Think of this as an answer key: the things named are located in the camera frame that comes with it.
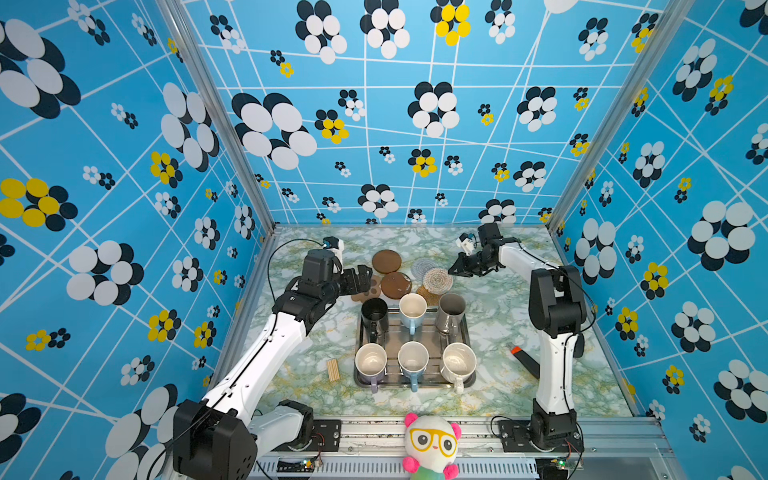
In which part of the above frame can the metal serving tray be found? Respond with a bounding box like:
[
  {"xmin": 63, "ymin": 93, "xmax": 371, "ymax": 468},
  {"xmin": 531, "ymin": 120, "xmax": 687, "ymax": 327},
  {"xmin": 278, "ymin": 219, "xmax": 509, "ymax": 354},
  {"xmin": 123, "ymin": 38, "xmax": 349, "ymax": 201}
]
[{"xmin": 353, "ymin": 299, "xmax": 479, "ymax": 393}]

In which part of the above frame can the black mug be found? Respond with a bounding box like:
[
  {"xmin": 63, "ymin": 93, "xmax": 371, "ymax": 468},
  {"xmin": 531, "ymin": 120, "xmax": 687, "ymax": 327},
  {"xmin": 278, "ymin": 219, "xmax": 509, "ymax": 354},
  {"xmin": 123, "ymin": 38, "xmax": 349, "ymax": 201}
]
[{"xmin": 361, "ymin": 298, "xmax": 389, "ymax": 344}]

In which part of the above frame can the light blue mug front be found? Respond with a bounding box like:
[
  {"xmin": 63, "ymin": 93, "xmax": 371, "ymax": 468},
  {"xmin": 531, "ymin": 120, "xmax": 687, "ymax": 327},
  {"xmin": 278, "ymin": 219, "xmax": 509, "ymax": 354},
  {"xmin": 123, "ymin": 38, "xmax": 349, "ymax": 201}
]
[{"xmin": 397, "ymin": 341, "xmax": 430, "ymax": 392}]

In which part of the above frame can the embroidered white fabric coaster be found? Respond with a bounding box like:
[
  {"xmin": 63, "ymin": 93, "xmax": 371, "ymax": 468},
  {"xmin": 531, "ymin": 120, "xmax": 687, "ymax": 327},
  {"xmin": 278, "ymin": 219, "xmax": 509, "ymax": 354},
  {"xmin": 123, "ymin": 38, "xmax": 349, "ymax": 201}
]
[{"xmin": 416, "ymin": 286, "xmax": 441, "ymax": 307}]

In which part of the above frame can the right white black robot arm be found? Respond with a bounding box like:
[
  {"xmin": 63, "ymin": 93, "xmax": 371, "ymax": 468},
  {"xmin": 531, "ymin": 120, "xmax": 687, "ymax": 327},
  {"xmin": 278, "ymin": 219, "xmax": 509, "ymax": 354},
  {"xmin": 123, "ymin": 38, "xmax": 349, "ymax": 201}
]
[{"xmin": 448, "ymin": 223, "xmax": 588, "ymax": 450}]

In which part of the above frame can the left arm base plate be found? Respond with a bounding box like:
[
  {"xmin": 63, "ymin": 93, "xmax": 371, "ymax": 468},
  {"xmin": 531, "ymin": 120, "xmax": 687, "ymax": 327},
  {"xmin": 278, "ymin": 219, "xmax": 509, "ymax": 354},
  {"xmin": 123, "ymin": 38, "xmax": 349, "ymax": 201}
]
[{"xmin": 275, "ymin": 419, "xmax": 342, "ymax": 453}]

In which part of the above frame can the paw shaped wooden coaster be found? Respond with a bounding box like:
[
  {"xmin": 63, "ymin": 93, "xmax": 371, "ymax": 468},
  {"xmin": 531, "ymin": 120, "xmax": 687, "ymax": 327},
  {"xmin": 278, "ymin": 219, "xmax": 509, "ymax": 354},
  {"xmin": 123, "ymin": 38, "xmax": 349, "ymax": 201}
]
[{"xmin": 351, "ymin": 279, "xmax": 381, "ymax": 303}]

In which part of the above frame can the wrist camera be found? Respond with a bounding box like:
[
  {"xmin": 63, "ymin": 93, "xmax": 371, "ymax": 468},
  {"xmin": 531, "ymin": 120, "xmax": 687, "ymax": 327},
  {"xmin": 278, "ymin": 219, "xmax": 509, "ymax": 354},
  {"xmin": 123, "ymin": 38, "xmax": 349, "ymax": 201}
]
[
  {"xmin": 323, "ymin": 236, "xmax": 344, "ymax": 258},
  {"xmin": 456, "ymin": 233, "xmax": 479, "ymax": 255}
]

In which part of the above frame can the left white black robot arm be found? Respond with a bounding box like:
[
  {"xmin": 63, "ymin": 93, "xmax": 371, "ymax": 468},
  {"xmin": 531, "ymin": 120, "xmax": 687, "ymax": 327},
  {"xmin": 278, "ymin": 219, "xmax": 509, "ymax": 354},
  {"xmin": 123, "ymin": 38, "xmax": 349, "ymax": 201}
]
[{"xmin": 168, "ymin": 237, "xmax": 372, "ymax": 479}]

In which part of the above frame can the grey blue crochet coaster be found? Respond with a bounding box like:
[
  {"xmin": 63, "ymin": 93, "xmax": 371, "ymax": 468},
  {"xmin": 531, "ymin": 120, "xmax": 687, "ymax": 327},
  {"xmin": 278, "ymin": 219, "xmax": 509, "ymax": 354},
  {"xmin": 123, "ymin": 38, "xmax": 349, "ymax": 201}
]
[{"xmin": 411, "ymin": 258, "xmax": 439, "ymax": 282}]

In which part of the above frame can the small wooden block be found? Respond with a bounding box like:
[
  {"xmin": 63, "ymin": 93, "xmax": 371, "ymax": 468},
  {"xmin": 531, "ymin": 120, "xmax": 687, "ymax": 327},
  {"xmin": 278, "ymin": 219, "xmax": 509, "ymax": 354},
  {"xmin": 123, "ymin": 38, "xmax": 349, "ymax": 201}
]
[{"xmin": 326, "ymin": 359, "xmax": 341, "ymax": 382}]

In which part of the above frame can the aluminium front rail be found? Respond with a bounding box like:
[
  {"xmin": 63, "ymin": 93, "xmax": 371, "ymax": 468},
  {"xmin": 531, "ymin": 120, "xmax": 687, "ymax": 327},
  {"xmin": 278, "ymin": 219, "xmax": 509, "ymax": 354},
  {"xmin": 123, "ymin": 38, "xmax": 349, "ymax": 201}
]
[{"xmin": 161, "ymin": 416, "xmax": 685, "ymax": 480}]

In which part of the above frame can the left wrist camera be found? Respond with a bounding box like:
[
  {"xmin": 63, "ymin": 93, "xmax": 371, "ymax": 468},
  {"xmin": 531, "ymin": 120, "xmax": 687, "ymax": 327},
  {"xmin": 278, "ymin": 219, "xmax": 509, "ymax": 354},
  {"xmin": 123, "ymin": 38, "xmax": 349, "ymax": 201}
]
[{"xmin": 323, "ymin": 236, "xmax": 344, "ymax": 258}]

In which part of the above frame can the stainless steel cup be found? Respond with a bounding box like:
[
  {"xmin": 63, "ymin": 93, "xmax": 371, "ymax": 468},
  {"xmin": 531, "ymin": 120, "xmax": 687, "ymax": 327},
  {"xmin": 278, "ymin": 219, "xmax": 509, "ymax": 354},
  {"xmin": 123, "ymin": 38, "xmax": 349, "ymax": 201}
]
[{"xmin": 435, "ymin": 293, "xmax": 466, "ymax": 335}]

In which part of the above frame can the white mug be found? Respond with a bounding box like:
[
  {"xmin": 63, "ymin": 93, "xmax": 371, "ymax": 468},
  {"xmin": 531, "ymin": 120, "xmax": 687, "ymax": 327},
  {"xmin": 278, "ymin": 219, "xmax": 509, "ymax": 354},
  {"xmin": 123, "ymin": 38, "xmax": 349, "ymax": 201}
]
[{"xmin": 440, "ymin": 342, "xmax": 477, "ymax": 395}]

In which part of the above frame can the light blue mug rear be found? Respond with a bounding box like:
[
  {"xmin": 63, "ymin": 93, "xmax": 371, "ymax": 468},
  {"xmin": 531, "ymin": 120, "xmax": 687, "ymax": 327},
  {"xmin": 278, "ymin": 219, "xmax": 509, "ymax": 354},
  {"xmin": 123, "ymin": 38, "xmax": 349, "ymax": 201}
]
[{"xmin": 399, "ymin": 293, "xmax": 428, "ymax": 336}]

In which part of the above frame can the scratched round wooden coaster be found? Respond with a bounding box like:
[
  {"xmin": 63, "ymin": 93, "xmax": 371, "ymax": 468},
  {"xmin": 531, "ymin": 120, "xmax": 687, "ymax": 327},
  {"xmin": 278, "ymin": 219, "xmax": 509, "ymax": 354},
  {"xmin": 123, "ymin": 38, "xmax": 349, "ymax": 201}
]
[{"xmin": 381, "ymin": 272, "xmax": 412, "ymax": 300}]

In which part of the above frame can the purple mug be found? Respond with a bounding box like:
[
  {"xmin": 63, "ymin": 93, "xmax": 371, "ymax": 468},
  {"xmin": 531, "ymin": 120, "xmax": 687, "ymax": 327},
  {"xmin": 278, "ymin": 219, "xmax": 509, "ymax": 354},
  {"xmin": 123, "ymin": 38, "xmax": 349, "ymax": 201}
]
[{"xmin": 355, "ymin": 343, "xmax": 388, "ymax": 394}]

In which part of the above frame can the woven rattan coaster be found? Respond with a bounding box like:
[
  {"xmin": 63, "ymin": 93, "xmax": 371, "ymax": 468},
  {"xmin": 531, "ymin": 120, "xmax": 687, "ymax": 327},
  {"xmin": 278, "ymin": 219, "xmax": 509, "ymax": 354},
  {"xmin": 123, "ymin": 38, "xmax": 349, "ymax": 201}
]
[{"xmin": 422, "ymin": 267, "xmax": 453, "ymax": 295}]

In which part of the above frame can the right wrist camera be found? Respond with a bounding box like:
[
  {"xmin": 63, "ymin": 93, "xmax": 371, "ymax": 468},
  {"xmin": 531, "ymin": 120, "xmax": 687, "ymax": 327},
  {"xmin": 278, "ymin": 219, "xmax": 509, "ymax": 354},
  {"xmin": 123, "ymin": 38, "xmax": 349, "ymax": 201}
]
[{"xmin": 456, "ymin": 233, "xmax": 479, "ymax": 255}]

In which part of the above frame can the panda plush toy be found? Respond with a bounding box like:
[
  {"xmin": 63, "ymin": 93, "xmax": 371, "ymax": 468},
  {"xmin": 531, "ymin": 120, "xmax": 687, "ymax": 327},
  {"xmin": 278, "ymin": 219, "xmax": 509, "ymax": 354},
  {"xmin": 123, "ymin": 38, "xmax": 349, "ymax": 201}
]
[{"xmin": 403, "ymin": 413, "xmax": 462, "ymax": 480}]

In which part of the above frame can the dark round wooden coaster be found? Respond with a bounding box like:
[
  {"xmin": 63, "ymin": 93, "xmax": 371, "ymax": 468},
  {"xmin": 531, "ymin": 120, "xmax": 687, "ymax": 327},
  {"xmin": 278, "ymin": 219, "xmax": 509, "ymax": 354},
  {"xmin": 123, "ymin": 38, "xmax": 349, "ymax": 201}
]
[{"xmin": 372, "ymin": 249, "xmax": 402, "ymax": 275}]

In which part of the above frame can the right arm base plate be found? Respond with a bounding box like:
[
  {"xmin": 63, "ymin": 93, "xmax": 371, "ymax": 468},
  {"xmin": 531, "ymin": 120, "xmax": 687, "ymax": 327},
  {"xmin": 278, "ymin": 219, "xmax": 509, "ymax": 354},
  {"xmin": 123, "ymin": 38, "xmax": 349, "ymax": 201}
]
[{"xmin": 492, "ymin": 417, "xmax": 584, "ymax": 456}]

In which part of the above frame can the black orange utility knife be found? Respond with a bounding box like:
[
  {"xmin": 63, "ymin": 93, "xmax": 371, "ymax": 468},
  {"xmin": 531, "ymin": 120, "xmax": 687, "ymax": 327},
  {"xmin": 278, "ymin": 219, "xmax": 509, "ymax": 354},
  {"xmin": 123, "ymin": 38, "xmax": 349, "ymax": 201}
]
[{"xmin": 510, "ymin": 346, "xmax": 540, "ymax": 380}]

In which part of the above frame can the light blue mug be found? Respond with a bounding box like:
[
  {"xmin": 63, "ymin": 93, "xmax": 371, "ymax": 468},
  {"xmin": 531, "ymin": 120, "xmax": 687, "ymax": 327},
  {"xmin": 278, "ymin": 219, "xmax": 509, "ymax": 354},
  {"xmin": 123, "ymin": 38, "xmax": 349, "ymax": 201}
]
[
  {"xmin": 397, "ymin": 341, "xmax": 430, "ymax": 392},
  {"xmin": 399, "ymin": 293, "xmax": 428, "ymax": 336}
]

